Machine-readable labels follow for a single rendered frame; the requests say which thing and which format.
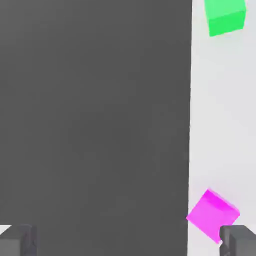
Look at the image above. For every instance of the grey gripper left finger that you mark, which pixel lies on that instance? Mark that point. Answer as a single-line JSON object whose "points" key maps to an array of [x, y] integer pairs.
{"points": [[14, 243]]}

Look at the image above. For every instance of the small green cube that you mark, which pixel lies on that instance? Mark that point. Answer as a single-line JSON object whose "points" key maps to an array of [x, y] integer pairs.
{"points": [[226, 18]]}

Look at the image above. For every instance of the small magenta cube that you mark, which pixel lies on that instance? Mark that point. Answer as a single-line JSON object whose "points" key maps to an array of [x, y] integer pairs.
{"points": [[212, 215]]}

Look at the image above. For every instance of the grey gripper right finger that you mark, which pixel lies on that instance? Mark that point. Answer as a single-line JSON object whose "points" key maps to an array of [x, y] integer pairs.
{"points": [[239, 242]]}

